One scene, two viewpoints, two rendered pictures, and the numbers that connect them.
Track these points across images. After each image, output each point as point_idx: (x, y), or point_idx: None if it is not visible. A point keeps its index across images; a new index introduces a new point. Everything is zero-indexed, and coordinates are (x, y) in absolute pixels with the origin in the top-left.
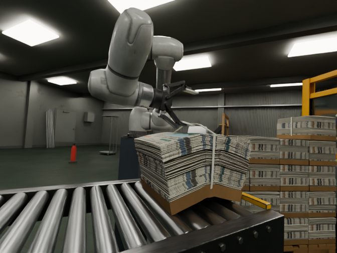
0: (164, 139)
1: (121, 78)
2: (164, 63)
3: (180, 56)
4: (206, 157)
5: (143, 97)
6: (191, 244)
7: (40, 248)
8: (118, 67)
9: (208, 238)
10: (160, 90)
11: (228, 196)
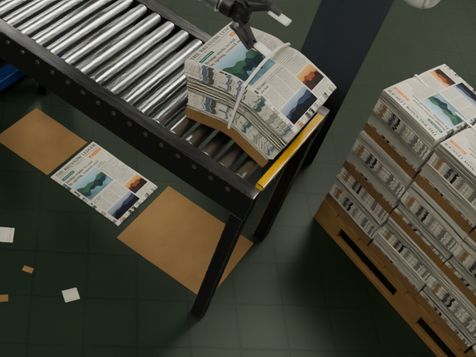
0: (207, 56)
1: None
2: None
3: None
4: (229, 100)
5: (205, 2)
6: (158, 134)
7: (108, 69)
8: None
9: (171, 142)
10: (231, 0)
11: (248, 151)
